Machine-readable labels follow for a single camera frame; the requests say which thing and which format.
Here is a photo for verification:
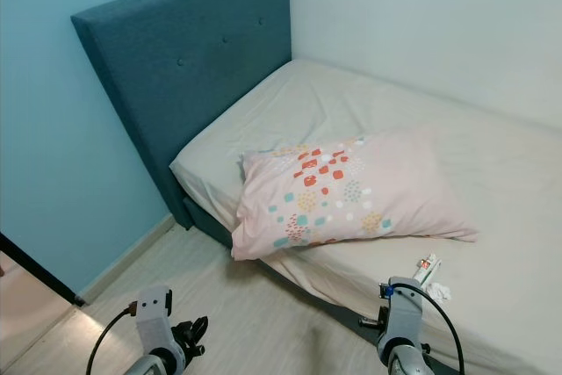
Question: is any teal fabric headboard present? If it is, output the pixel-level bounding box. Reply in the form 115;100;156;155
70;0;292;231

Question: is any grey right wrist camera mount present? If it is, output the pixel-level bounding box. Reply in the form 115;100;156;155
379;277;427;363

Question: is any beige sheeted mattress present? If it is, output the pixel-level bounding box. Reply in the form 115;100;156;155
169;59;562;375

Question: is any black door frame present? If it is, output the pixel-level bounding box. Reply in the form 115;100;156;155
0;233;87;307

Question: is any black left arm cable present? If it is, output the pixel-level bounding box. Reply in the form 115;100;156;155
86;303;141;375

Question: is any pink patterned pillow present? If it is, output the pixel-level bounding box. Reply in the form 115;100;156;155
231;129;478;262

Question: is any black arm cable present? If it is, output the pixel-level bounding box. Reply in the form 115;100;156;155
86;303;141;375
382;283;465;375

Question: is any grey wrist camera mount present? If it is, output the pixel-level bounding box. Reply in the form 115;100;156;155
136;285;184;363
379;277;427;363

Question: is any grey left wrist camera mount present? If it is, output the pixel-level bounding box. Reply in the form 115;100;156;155
136;285;184;363

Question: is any small white tube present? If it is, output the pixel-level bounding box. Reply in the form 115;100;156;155
414;254;442;286

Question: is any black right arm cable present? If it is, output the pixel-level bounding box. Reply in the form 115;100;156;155
382;283;465;375

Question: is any pale skirting board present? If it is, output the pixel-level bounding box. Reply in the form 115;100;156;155
75;214;177;304

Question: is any crumpled white tissue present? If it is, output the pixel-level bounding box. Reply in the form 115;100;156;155
423;280;454;299

